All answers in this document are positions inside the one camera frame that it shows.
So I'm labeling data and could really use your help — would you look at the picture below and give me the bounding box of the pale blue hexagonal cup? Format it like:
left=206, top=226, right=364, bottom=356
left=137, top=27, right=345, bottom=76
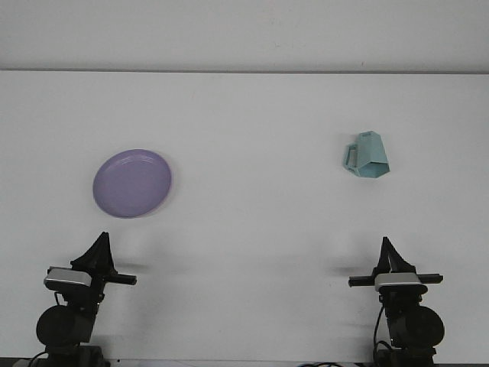
left=341, top=131, right=392, bottom=179

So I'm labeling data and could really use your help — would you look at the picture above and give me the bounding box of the pale purple round plate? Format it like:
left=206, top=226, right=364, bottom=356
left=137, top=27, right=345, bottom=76
left=92, top=148, right=175, bottom=219

